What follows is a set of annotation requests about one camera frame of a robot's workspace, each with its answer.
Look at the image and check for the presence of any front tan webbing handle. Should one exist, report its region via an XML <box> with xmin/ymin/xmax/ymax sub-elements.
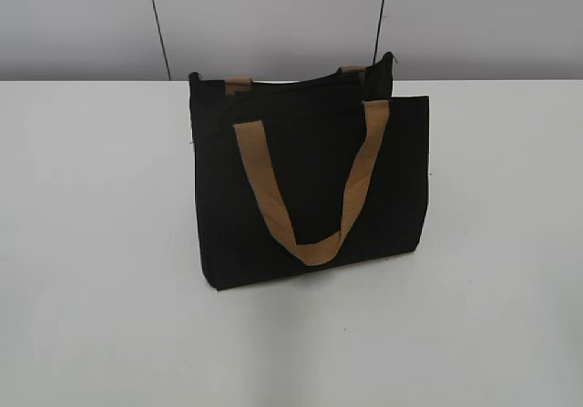
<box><xmin>233</xmin><ymin>100</ymin><xmax>390</xmax><ymax>267</ymax></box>

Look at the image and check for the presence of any rear tan webbing handle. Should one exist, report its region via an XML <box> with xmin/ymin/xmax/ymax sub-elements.
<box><xmin>225</xmin><ymin>66</ymin><xmax>366</xmax><ymax>96</ymax></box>

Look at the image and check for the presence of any black canvas tote bag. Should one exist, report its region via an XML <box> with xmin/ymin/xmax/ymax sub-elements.
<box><xmin>189</xmin><ymin>53</ymin><xmax>429</xmax><ymax>290</ymax></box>

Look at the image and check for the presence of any tan webbing handle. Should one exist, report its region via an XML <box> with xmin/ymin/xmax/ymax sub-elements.
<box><xmin>225</xmin><ymin>66</ymin><xmax>366</xmax><ymax>96</ymax></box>
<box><xmin>233</xmin><ymin>100</ymin><xmax>390</xmax><ymax>267</ymax></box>

